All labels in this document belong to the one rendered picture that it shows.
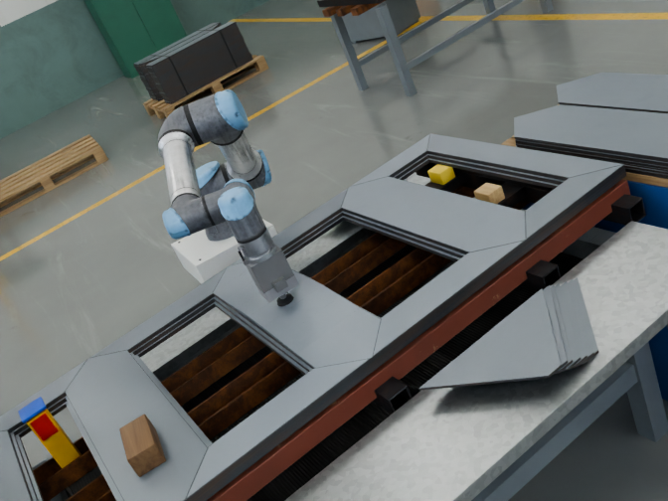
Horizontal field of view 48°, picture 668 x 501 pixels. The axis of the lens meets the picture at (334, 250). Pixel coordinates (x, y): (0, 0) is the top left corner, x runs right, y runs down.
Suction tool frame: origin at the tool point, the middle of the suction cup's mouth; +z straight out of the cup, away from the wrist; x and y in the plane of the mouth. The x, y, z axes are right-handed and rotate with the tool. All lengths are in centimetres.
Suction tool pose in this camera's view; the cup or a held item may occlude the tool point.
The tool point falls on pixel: (287, 304)
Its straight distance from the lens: 181.9
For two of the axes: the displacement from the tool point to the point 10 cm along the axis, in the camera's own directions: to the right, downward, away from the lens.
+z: 3.7, 8.1, 4.5
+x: -4.1, -2.9, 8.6
